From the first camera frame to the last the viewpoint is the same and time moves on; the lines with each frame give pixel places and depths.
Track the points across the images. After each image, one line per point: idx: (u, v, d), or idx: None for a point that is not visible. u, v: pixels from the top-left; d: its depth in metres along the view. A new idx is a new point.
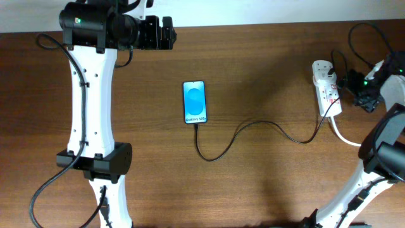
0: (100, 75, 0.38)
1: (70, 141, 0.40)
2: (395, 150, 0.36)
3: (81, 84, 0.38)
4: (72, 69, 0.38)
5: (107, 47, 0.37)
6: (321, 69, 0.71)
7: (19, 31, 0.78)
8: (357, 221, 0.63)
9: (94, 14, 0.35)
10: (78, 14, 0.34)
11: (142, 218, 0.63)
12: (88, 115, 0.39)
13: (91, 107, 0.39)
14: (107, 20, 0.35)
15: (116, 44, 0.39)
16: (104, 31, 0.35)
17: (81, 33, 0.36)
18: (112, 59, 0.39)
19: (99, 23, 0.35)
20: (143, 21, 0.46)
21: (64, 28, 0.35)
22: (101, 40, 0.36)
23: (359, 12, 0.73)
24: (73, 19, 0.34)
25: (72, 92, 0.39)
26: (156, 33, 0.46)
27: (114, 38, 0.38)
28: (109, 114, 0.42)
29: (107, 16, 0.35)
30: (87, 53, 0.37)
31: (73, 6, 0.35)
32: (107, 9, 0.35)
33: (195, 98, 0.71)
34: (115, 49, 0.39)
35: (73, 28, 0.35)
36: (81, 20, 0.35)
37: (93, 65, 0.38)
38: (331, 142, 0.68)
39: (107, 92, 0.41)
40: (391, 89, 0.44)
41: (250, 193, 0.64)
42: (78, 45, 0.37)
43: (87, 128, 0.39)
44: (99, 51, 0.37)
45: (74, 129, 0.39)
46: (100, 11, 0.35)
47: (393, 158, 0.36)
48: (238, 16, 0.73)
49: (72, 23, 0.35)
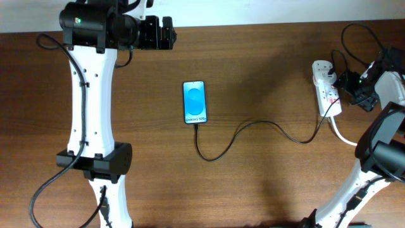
0: (100, 75, 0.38)
1: (70, 141, 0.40)
2: (391, 149, 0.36)
3: (81, 85, 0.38)
4: (72, 69, 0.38)
5: (107, 47, 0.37)
6: (321, 69, 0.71)
7: (19, 31, 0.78)
8: (357, 221, 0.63)
9: (94, 14, 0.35)
10: (78, 14, 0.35)
11: (142, 218, 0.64)
12: (88, 115, 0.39)
13: (91, 107, 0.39)
14: (107, 20, 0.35)
15: (116, 44, 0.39)
16: (104, 31, 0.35)
17: (81, 33, 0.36)
18: (112, 59, 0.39)
19: (99, 23, 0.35)
20: (143, 21, 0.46)
21: (64, 28, 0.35)
22: (101, 40, 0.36)
23: (359, 12, 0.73)
24: (73, 19, 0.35)
25: (72, 92, 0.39)
26: (156, 33, 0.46)
27: (114, 38, 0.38)
28: (109, 114, 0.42)
29: (107, 16, 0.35)
30: (87, 53, 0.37)
31: (73, 6, 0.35)
32: (107, 9, 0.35)
33: (195, 99, 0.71)
34: (115, 49, 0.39)
35: (73, 28, 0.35)
36: (81, 20, 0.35)
37: (94, 65, 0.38)
38: (330, 142, 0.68)
39: (107, 92, 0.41)
40: (386, 87, 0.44)
41: (250, 193, 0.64)
42: (78, 45, 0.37)
43: (87, 128, 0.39)
44: (99, 51, 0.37)
45: (74, 129, 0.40)
46: (100, 11, 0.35)
47: (388, 156, 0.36)
48: (238, 16, 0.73)
49: (72, 23, 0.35)
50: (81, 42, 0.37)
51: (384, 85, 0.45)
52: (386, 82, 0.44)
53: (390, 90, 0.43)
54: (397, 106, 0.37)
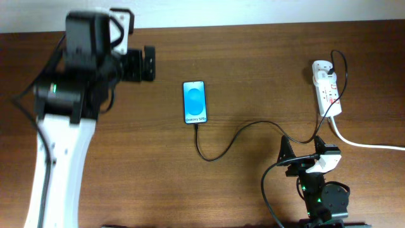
0: (69, 153, 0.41)
1: (29, 221, 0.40)
2: (334, 196, 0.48)
3: (48, 162, 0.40)
4: (40, 145, 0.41)
5: (81, 118, 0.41)
6: (321, 69, 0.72)
7: (21, 31, 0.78)
8: (357, 221, 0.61)
9: (73, 87, 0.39)
10: (54, 83, 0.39)
11: (142, 218, 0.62)
12: (47, 204, 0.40)
13: (54, 185, 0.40)
14: (85, 91, 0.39)
15: (93, 114, 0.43)
16: (80, 102, 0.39)
17: (56, 103, 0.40)
18: (87, 135, 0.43)
19: (76, 94, 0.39)
20: (126, 54, 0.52)
21: (39, 97, 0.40)
22: (76, 111, 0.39)
23: (357, 13, 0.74)
24: (49, 87, 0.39)
25: (37, 168, 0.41)
26: (137, 67, 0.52)
27: (90, 108, 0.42)
28: (75, 197, 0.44)
29: (85, 85, 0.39)
30: (59, 127, 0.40)
31: (52, 75, 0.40)
32: (87, 80, 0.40)
33: (195, 99, 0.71)
34: (92, 121, 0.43)
35: (46, 97, 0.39)
36: (56, 88, 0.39)
37: (64, 142, 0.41)
38: (331, 141, 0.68)
39: (76, 174, 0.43)
40: (326, 168, 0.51)
41: (250, 193, 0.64)
42: (50, 116, 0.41)
43: (46, 221, 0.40)
44: (72, 125, 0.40)
45: (29, 220, 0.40)
46: (78, 81, 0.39)
47: (333, 198, 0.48)
48: (239, 16, 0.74)
49: (47, 92, 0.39)
50: (54, 113, 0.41)
51: (310, 182, 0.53)
52: (332, 187, 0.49)
53: (316, 189, 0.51)
54: (345, 187, 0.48)
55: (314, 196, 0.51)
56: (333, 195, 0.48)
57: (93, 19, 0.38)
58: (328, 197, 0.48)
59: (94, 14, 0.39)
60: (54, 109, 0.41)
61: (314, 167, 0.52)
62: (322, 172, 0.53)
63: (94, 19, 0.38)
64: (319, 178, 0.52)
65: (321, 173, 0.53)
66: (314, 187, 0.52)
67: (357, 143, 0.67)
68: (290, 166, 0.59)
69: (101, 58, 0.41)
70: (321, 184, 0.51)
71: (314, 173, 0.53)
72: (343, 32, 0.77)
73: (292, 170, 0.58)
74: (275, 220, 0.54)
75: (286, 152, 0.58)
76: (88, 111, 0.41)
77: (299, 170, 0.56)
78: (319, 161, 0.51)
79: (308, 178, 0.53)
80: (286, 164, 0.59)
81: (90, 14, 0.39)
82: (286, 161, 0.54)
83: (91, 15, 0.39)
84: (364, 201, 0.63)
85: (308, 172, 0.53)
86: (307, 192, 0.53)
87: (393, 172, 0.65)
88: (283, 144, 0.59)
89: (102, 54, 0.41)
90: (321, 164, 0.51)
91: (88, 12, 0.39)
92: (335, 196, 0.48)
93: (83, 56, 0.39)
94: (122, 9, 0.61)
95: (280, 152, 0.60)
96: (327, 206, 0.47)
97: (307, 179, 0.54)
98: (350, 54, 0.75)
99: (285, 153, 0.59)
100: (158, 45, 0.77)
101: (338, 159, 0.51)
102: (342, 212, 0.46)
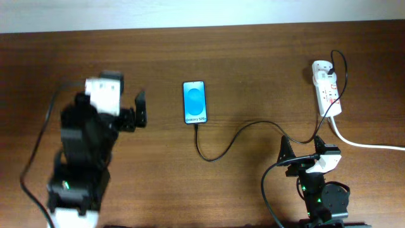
0: None
1: None
2: (334, 196, 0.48)
3: None
4: None
5: (87, 209, 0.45)
6: (321, 69, 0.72)
7: (21, 31, 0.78)
8: (357, 221, 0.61)
9: (80, 182, 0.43)
10: (66, 182, 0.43)
11: (142, 218, 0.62)
12: None
13: None
14: (92, 189, 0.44)
15: (97, 200, 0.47)
16: (89, 196, 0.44)
17: (68, 199, 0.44)
18: (92, 219, 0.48)
19: (83, 192, 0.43)
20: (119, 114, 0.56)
21: (54, 193, 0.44)
22: (85, 203, 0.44)
23: (357, 14, 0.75)
24: (62, 183, 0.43)
25: None
26: (131, 121, 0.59)
27: (97, 196, 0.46)
28: None
29: (88, 198, 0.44)
30: (70, 217, 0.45)
31: (58, 185, 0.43)
32: (91, 199, 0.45)
33: (195, 99, 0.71)
34: (95, 206, 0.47)
35: (59, 192, 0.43)
36: (69, 185, 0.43)
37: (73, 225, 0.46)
38: (330, 141, 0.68)
39: None
40: (326, 168, 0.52)
41: (250, 193, 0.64)
42: (60, 208, 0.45)
43: None
44: (80, 213, 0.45)
45: None
46: (87, 180, 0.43)
47: (333, 199, 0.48)
48: (240, 16, 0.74)
49: (59, 189, 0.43)
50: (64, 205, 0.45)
51: (310, 183, 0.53)
52: (332, 187, 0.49)
53: (316, 189, 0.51)
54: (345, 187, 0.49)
55: (314, 196, 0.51)
56: (333, 196, 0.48)
57: (88, 120, 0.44)
58: (328, 197, 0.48)
59: (88, 111, 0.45)
60: (62, 203, 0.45)
61: (315, 167, 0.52)
62: (322, 172, 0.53)
63: (83, 125, 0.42)
64: (319, 178, 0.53)
65: (321, 173, 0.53)
66: (314, 187, 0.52)
67: (357, 143, 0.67)
68: (290, 166, 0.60)
69: (100, 144, 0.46)
70: (321, 184, 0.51)
71: (314, 173, 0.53)
72: (343, 32, 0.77)
73: (292, 170, 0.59)
74: (275, 220, 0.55)
75: (286, 152, 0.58)
76: (93, 204, 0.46)
77: (299, 170, 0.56)
78: (319, 161, 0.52)
79: (308, 178, 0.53)
80: (286, 164, 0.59)
81: (76, 121, 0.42)
82: (287, 161, 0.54)
83: (81, 121, 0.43)
84: (364, 201, 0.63)
85: (308, 172, 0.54)
86: (307, 192, 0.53)
87: (393, 172, 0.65)
88: (283, 144, 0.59)
89: (102, 139, 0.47)
90: (321, 164, 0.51)
91: (80, 112, 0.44)
92: (334, 196, 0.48)
93: (87, 155, 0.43)
94: (115, 76, 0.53)
95: (280, 152, 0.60)
96: (327, 206, 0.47)
97: (307, 179, 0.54)
98: (350, 54, 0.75)
99: (284, 153, 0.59)
100: (158, 45, 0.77)
101: (338, 159, 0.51)
102: (342, 212, 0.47)
